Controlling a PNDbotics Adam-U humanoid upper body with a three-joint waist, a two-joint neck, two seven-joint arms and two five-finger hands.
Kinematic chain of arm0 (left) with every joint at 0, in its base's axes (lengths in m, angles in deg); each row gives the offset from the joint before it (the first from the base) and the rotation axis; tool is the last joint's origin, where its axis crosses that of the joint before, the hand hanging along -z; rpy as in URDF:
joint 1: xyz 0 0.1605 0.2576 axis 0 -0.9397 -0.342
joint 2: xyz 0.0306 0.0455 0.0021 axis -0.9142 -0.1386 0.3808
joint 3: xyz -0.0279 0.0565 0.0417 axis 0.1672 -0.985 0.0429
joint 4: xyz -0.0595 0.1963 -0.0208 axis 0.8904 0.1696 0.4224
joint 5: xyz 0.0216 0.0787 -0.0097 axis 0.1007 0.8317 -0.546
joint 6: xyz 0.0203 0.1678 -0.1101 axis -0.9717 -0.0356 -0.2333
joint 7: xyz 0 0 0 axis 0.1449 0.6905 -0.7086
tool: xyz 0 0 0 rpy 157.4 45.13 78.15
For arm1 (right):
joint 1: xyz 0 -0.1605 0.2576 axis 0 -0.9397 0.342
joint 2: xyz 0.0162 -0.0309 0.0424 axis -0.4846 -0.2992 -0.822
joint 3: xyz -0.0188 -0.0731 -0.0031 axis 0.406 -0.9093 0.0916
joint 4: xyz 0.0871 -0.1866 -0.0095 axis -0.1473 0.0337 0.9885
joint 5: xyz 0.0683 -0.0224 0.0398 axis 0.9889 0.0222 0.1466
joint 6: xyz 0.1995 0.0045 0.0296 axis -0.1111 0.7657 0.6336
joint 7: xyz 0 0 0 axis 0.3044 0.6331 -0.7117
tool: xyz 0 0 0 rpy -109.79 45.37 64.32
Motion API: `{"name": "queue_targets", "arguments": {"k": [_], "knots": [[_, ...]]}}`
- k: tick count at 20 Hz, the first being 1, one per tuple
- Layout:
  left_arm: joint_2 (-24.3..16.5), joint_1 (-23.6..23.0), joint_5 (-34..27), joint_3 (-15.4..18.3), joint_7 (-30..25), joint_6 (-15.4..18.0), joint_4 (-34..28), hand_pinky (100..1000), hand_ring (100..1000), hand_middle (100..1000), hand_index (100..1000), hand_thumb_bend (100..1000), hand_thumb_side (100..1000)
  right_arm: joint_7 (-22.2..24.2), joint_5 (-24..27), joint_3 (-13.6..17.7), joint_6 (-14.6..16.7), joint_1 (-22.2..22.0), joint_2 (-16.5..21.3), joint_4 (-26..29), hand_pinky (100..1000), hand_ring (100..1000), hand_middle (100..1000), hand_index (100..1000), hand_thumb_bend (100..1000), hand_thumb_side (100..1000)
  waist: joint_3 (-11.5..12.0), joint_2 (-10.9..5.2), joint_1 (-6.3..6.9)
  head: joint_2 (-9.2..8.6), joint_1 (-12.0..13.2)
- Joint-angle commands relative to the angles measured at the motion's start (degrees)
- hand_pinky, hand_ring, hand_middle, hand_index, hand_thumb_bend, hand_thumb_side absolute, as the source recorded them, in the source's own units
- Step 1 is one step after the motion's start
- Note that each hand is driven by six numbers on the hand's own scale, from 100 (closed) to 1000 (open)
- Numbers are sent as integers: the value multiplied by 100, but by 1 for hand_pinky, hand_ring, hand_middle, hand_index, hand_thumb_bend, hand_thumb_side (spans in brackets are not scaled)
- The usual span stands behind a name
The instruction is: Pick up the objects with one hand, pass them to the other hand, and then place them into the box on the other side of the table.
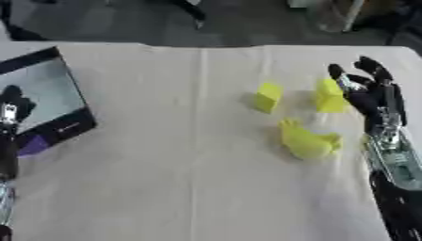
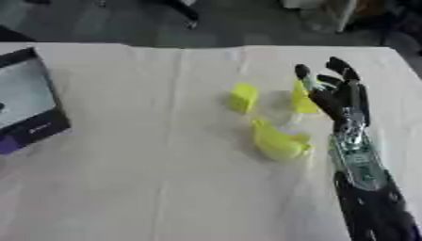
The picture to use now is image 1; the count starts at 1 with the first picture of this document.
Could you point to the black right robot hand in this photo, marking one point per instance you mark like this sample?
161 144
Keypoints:
369 97

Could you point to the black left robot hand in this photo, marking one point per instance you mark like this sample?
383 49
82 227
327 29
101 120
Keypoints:
12 103

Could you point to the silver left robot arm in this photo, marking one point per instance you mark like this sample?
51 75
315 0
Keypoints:
5 204

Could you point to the black box with white inside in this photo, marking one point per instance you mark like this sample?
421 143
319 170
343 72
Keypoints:
46 94

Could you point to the yellow-green block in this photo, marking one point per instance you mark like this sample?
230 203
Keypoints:
268 97
330 96

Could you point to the purple block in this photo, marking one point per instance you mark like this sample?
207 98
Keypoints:
32 146

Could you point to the yellow-green toy animal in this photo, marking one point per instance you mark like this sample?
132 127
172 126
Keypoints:
307 141

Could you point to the white stand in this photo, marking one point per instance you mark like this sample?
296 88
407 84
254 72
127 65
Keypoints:
342 15

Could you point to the black chair leg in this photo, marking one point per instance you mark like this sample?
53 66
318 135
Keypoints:
192 11

